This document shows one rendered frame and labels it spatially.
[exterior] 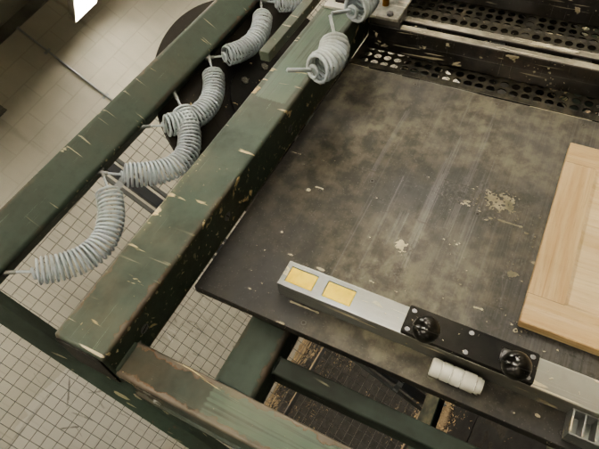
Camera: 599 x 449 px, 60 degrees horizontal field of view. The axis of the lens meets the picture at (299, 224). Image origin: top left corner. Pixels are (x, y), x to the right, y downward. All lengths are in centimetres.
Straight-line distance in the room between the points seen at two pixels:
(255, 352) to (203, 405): 16
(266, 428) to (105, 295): 33
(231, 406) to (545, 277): 56
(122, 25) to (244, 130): 512
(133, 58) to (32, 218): 473
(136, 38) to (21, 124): 147
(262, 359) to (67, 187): 68
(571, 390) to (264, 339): 48
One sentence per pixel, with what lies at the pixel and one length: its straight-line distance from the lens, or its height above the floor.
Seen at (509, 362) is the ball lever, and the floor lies 144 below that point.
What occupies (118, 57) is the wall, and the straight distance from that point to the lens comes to 596.
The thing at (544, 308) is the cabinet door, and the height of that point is 133.
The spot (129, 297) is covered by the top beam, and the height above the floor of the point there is 186.
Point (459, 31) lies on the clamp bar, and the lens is 135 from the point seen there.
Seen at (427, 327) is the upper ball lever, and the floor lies 153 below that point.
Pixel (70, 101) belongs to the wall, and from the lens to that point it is 575.
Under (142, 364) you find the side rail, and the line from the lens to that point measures 87.
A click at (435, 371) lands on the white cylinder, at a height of 144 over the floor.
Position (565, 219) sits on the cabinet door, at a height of 133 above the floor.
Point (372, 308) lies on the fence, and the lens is 86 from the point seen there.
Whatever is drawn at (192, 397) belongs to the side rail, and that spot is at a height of 170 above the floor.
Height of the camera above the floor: 188
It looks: 11 degrees down
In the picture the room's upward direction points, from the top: 52 degrees counter-clockwise
